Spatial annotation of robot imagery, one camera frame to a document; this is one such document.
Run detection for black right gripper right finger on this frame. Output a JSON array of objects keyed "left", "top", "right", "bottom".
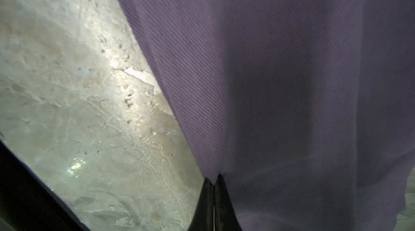
[{"left": 214, "top": 175, "right": 242, "bottom": 231}]

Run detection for purple long pants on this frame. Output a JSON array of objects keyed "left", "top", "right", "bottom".
[{"left": 119, "top": 0, "right": 415, "bottom": 231}]

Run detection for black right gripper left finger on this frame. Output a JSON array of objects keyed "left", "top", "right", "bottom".
[{"left": 188, "top": 178, "right": 215, "bottom": 231}]

